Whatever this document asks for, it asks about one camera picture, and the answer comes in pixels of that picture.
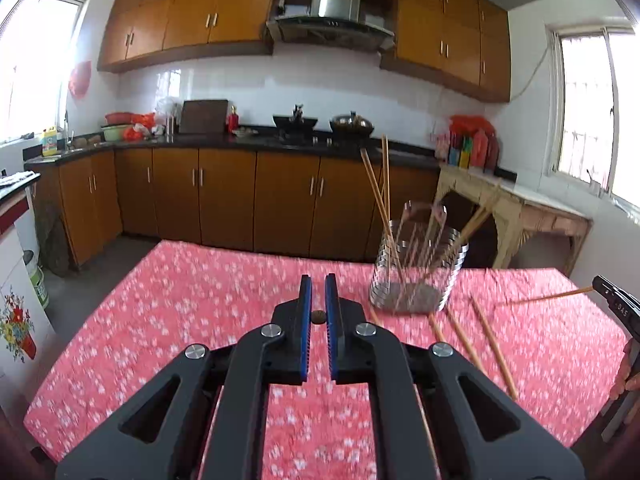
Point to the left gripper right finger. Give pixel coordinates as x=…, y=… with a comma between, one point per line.
x=434, y=414

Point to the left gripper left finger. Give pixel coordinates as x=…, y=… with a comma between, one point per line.
x=203, y=416

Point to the wooden chopstick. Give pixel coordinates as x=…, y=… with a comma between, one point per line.
x=464, y=339
x=375, y=317
x=439, y=336
x=559, y=295
x=496, y=350

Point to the person's right hand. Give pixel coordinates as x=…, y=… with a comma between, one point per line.
x=624, y=380

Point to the red floral tablecloth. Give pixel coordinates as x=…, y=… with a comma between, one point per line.
x=563, y=354

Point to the chopstick in basket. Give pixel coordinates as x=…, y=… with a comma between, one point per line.
x=380, y=204
x=385, y=180
x=469, y=229

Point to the cream wooden side table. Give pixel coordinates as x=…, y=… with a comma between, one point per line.
x=519, y=214

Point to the chopstick in basket right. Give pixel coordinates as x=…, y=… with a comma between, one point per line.
x=469, y=229

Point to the wooden lower cabinets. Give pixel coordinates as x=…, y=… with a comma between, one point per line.
x=280, y=203

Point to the wooden cabinets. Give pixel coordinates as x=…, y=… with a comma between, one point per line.
x=280, y=203
x=464, y=45

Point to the red oil jugs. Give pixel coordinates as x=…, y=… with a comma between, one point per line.
x=485, y=151

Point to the white floral appliance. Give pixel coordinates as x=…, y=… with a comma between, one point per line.
x=27, y=337

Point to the right window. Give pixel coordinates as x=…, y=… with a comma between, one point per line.
x=596, y=76

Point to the window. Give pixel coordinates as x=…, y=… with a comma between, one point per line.
x=36, y=49
x=596, y=76

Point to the black countertop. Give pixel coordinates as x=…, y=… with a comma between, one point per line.
x=401, y=154

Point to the red plastic bag on table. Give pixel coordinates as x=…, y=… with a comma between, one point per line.
x=470, y=125

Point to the gas stove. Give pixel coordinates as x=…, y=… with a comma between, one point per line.
x=323, y=138

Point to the red bottle on counter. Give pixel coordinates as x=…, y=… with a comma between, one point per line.
x=233, y=120

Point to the black wok on stove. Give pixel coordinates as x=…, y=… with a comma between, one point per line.
x=296, y=123

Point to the dark wooden cutting board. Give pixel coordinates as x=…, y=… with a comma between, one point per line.
x=204, y=117

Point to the stacked bowls with red bag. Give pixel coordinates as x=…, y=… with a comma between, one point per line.
x=125, y=126

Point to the yellow dish soap bottle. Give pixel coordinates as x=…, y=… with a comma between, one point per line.
x=49, y=142

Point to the steel range hood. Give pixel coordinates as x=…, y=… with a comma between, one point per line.
x=359, y=25

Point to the wooden upper cabinets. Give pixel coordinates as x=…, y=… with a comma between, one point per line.
x=464, y=45

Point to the left window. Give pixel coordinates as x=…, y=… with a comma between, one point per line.
x=36, y=49

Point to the wire utensil holder basket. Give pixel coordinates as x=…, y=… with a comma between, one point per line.
x=418, y=261

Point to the red hanging wall ornament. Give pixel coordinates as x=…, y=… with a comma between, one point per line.
x=80, y=78

